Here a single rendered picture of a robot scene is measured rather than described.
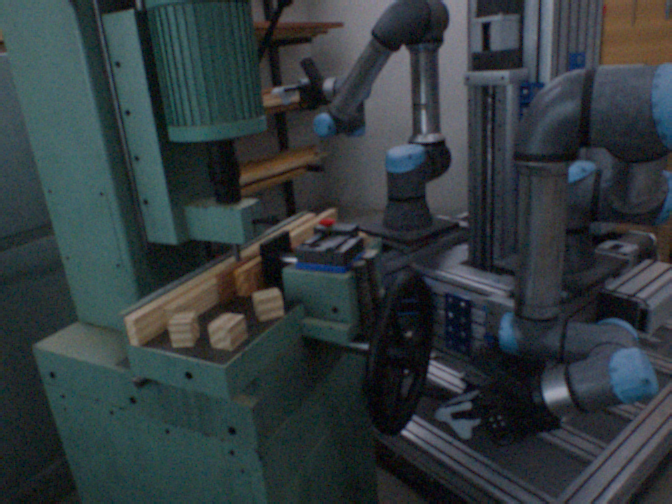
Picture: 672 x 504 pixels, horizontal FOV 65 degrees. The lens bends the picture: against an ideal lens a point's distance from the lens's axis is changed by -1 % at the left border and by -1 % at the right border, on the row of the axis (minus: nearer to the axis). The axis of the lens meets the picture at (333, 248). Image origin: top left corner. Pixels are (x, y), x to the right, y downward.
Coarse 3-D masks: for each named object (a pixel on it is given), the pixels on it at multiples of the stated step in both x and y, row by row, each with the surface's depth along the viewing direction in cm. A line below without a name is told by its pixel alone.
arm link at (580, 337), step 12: (576, 324) 89; (588, 324) 89; (600, 324) 91; (612, 324) 89; (624, 324) 89; (576, 336) 87; (588, 336) 87; (600, 336) 86; (612, 336) 85; (624, 336) 85; (636, 336) 87; (564, 348) 88; (576, 348) 87; (588, 348) 86; (564, 360) 89; (576, 360) 88
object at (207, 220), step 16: (192, 208) 101; (208, 208) 99; (224, 208) 98; (240, 208) 96; (256, 208) 101; (192, 224) 103; (208, 224) 101; (224, 224) 99; (240, 224) 97; (256, 224) 101; (208, 240) 102; (224, 240) 100; (240, 240) 98
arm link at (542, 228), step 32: (544, 96) 79; (576, 96) 75; (544, 128) 79; (576, 128) 76; (544, 160) 80; (576, 160) 82; (544, 192) 83; (544, 224) 84; (544, 256) 86; (544, 288) 87; (512, 320) 93; (544, 320) 89; (512, 352) 93; (544, 352) 90
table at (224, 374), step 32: (256, 320) 91; (288, 320) 92; (320, 320) 95; (128, 352) 87; (160, 352) 83; (192, 352) 82; (224, 352) 81; (256, 352) 84; (192, 384) 82; (224, 384) 79
